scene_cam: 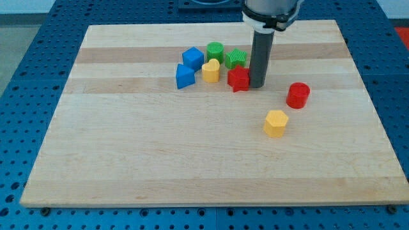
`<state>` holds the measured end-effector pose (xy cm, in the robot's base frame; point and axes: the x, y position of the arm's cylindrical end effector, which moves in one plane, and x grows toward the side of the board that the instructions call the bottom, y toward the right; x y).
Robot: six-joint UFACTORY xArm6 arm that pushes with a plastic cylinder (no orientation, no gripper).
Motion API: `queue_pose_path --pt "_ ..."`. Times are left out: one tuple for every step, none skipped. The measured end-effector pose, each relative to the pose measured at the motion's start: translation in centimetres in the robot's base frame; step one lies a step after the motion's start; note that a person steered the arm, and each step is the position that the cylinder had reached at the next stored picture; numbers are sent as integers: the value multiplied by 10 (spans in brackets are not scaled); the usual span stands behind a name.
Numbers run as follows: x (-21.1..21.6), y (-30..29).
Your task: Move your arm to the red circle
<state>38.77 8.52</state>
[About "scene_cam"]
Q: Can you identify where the red star block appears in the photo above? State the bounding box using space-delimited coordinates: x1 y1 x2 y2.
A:
228 65 250 93

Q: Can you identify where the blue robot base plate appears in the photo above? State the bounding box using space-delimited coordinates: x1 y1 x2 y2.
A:
178 0 242 12

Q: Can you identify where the green star block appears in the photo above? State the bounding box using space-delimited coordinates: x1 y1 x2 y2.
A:
225 49 247 69

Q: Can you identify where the black bolt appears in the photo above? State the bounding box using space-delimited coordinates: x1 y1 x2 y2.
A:
386 205 397 215
40 207 50 217

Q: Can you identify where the black bolt front left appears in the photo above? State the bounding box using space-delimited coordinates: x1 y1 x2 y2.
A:
40 207 50 217

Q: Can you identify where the blue triangle block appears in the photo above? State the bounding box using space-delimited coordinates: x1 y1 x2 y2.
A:
175 64 196 89

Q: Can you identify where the green cylinder block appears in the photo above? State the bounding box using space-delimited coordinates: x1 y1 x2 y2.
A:
206 42 224 63

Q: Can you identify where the wooden board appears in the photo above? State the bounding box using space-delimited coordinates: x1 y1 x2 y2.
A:
20 20 408 208

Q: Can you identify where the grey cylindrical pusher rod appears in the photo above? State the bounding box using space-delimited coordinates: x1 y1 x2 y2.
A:
249 31 274 88

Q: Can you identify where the black bolt front right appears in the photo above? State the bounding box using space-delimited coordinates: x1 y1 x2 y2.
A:
386 205 397 215

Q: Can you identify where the yellow hexagon block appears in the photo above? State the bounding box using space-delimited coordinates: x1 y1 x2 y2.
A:
263 110 289 138

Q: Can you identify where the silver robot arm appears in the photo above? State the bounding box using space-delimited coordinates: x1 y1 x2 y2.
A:
242 0 304 34

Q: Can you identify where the blue cube block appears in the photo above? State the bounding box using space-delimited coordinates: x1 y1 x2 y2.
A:
182 47 204 72

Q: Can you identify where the red cylinder block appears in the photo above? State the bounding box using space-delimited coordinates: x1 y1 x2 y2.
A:
286 82 311 109

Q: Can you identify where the yellow heart block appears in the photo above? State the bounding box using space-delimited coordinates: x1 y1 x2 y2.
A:
201 59 220 83

